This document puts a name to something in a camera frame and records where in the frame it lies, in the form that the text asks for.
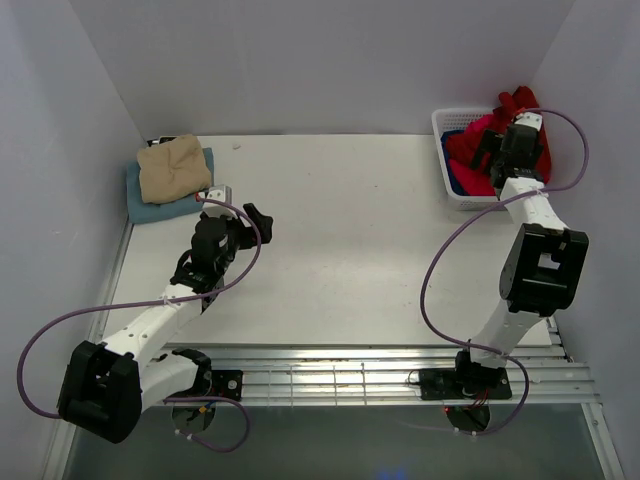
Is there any dark red t shirt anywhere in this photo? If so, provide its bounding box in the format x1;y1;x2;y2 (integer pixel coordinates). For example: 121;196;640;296
444;85;554;186

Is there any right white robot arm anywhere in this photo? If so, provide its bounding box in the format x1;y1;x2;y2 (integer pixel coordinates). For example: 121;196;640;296
451;113;589;398

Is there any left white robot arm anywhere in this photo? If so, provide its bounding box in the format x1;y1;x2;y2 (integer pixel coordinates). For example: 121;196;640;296
58;203;274;443

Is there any pink crumpled t shirt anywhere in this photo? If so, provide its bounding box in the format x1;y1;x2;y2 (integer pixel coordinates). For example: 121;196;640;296
448;160;495;197

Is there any folded light blue t shirt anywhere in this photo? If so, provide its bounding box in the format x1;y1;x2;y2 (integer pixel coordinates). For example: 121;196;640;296
125;159;201;225

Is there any white plastic basket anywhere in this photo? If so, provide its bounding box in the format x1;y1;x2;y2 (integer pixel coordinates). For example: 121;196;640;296
432;107;513;210

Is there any dark blue t shirt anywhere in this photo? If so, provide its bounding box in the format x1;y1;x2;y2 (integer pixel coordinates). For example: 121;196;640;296
445;162;467;196

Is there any folded beige t shirt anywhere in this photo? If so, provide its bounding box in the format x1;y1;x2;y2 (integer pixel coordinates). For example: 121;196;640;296
137;134;212;205

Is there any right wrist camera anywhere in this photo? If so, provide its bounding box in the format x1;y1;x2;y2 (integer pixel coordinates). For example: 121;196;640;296
513;111;543;131

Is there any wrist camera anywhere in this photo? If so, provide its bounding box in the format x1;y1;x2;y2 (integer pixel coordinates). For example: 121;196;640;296
196;185;232;203
513;111;543;131

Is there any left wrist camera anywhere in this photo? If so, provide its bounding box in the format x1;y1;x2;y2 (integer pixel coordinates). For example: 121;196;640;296
196;185;232;203

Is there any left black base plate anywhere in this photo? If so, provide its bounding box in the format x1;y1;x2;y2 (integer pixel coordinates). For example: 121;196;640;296
205;369;244;401

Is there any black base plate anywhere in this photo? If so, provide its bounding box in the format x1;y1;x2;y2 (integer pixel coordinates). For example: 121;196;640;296
418;368;512;400
205;369;244;401

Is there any aluminium rail frame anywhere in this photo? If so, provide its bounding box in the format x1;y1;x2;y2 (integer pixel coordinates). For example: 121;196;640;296
50;213;626;479

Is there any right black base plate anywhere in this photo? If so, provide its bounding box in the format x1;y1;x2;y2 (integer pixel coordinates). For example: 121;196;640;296
418;368;512;400

